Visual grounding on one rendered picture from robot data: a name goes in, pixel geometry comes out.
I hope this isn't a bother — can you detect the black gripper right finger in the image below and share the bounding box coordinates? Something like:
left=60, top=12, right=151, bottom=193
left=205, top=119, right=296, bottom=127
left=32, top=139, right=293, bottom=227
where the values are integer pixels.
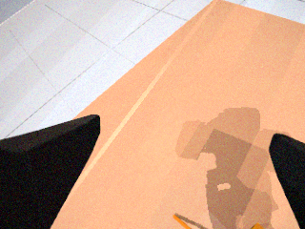
left=269, top=134, right=305, bottom=229

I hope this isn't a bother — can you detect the yellow flat rectangular block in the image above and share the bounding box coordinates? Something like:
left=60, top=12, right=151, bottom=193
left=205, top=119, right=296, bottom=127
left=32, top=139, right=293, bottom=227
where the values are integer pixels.
left=252, top=222, right=265, bottom=229

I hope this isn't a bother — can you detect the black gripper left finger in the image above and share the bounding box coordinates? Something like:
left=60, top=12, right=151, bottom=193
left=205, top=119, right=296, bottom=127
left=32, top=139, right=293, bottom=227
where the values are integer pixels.
left=0, top=114, right=100, bottom=229

